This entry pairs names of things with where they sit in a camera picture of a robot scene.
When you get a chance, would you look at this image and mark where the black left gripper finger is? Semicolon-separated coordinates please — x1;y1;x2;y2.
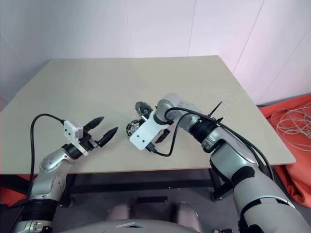
98;127;119;148
84;116;105;133

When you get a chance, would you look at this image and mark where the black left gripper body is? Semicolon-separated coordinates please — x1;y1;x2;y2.
79;132;102;152

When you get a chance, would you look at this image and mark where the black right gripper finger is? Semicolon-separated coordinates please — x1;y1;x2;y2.
155;129;171;144

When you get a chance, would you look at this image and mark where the black spoked rotor wheel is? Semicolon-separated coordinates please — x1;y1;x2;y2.
127;121;141;136

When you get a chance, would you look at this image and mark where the silver hinged motor lid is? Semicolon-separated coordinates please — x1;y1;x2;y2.
135;101;154;120

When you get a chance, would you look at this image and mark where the grey round motor housing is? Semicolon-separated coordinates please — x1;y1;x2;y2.
125;119;143;141

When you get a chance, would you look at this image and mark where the grey robot torso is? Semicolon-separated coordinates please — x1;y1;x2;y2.
51;219;195;233

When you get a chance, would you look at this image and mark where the large orange cloth bag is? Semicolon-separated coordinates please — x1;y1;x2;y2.
257;93;311;207

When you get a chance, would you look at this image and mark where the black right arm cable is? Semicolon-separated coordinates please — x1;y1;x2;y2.
145;107;276;183

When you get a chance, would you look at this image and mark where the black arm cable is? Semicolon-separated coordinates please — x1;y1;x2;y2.
20;113;66;212
145;107;276;183

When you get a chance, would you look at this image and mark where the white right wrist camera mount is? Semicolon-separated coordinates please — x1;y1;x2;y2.
129;110;170;151

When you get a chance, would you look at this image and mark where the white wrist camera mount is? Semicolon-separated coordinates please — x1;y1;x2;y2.
63;119;89;156
129;110;170;151

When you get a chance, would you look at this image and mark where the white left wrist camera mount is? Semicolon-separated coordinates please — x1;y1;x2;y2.
63;119;89;156

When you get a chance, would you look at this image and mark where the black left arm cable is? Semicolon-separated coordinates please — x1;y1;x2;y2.
20;113;66;212

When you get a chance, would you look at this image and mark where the black metal table frame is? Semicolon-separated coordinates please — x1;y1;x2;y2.
58;166;235;208

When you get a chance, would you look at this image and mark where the black cable tie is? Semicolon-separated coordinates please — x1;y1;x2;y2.
209;101;224;122

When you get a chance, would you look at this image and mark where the white coiled cable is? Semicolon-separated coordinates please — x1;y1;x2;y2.
271;100;311;152

